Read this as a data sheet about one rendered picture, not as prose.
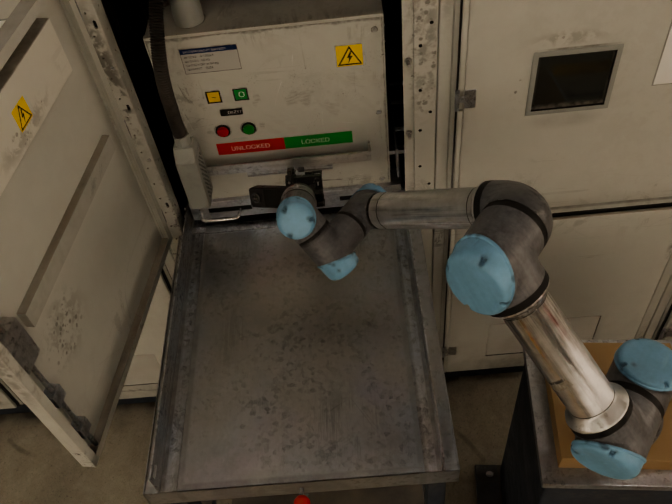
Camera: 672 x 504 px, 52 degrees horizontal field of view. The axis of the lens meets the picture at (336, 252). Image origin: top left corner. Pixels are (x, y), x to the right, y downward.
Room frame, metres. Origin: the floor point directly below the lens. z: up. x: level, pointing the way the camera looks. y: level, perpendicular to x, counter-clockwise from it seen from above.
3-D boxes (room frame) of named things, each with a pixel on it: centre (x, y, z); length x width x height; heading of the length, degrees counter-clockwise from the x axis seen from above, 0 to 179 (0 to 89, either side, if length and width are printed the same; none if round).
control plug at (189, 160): (1.20, 0.30, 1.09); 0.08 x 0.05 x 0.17; 176
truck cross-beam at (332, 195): (1.27, 0.08, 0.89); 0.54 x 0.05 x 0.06; 86
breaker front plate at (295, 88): (1.25, 0.08, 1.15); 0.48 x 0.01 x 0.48; 86
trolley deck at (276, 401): (0.87, 0.11, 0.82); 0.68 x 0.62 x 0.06; 176
